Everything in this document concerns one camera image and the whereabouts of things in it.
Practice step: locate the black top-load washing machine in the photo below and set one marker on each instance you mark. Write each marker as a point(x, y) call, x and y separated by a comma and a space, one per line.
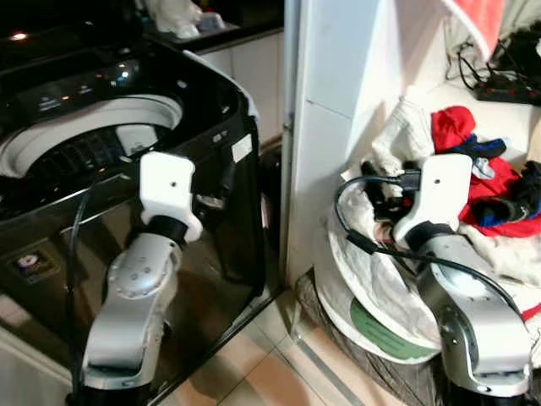
point(211, 254)

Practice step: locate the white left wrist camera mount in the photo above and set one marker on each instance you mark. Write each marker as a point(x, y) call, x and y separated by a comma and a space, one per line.
point(167, 186)

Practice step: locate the white crumpled cloth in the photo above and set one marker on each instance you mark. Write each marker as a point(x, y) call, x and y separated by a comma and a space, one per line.
point(499, 254)

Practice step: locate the white cabinet dark counter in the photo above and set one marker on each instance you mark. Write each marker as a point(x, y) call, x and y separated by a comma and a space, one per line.
point(254, 80)

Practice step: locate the orange hanging cloth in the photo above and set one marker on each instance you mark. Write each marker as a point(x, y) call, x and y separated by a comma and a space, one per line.
point(483, 21)

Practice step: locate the black power strip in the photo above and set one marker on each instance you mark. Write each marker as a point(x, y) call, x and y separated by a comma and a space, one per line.
point(507, 91)

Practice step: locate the blue garment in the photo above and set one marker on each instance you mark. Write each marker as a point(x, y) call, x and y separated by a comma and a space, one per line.
point(475, 150)

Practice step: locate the white bundle on counter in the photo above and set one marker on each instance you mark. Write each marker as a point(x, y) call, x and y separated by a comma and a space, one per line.
point(179, 15)

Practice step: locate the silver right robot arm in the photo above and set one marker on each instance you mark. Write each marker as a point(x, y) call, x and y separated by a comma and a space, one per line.
point(478, 330)

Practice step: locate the black garment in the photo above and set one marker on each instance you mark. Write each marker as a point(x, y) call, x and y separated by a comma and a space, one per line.
point(520, 199)

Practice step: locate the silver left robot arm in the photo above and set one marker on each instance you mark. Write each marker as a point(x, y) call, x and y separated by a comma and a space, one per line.
point(135, 296)

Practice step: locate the red garment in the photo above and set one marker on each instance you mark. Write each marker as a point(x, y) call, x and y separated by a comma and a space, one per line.
point(452, 125)

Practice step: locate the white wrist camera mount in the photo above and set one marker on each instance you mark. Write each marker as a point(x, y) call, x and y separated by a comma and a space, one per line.
point(439, 190)
point(167, 186)

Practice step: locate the white laundry basket green label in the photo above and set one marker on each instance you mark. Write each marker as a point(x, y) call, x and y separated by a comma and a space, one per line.
point(389, 334)

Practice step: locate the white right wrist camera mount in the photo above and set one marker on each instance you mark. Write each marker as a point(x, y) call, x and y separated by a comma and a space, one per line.
point(439, 190)

